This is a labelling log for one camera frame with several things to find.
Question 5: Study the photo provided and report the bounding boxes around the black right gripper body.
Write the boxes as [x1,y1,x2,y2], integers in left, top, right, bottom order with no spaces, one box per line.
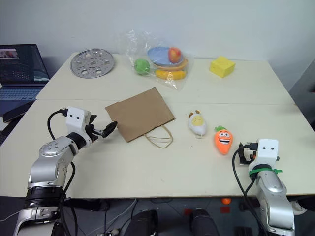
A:
[239,147,257,166]

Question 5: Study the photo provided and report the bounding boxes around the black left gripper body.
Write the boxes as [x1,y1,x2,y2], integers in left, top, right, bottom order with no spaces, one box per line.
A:
[85,123,106,145]

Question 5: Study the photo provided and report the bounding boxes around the brown paper bag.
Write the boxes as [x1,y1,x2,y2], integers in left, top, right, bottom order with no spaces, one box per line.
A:
[104,86,177,149]

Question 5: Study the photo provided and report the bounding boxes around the clear plastic bag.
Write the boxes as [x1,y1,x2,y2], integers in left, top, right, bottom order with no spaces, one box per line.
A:
[125,29,194,92]

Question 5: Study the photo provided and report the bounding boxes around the green zip tie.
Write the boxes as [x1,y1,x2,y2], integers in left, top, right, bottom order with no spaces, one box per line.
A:
[248,167,283,182]

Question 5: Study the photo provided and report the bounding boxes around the orange carrot plush toy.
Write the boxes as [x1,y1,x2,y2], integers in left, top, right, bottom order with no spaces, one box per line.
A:
[213,125,234,156]

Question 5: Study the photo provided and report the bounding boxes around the round perforated metal plate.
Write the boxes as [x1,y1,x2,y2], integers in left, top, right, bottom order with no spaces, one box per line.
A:
[69,48,115,79]

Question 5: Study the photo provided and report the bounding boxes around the white egg plush toy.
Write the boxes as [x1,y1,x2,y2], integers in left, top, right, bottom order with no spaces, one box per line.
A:
[188,110,208,139]

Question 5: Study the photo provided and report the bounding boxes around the green apple toy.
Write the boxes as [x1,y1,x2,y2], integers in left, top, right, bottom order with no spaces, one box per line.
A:
[134,58,151,75]

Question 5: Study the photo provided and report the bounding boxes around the dark rounded shape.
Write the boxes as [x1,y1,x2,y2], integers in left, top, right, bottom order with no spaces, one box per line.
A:
[126,209,159,236]
[189,208,220,236]

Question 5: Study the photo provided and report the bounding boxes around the yellow banana toy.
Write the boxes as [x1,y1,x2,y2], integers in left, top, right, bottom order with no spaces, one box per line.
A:
[154,69,187,80]

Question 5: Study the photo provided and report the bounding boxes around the blue plate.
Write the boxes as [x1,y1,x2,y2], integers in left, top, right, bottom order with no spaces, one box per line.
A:
[147,46,185,66]

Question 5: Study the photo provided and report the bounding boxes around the open dark laptop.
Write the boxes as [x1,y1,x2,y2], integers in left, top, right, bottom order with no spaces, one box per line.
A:
[0,44,51,118]

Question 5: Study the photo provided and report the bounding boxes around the yellow cheese block toy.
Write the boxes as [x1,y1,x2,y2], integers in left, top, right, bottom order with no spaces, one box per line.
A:
[209,56,236,79]

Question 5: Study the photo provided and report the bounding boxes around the orange plate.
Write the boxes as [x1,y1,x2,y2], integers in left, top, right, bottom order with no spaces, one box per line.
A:
[153,58,189,72]

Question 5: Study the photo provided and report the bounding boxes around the red apple toy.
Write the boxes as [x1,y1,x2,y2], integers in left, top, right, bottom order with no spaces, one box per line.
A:
[168,47,182,63]

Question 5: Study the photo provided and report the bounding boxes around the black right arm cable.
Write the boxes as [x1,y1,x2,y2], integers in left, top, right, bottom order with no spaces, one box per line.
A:
[232,141,269,236]

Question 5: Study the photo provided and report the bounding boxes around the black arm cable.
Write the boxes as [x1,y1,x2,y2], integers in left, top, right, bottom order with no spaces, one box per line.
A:
[232,141,269,236]
[47,107,78,236]

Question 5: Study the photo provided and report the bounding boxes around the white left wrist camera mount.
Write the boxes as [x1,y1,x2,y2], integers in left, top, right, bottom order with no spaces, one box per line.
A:
[65,106,92,146]

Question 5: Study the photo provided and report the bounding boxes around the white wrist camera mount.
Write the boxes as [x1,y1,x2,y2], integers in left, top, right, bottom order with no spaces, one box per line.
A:
[65,106,92,146]
[248,138,280,172]

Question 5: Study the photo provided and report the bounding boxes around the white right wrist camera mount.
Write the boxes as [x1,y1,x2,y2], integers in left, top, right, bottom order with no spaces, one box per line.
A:
[248,138,280,172]

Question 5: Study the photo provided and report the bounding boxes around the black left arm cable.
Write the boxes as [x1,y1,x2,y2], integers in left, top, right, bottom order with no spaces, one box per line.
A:
[47,107,78,236]

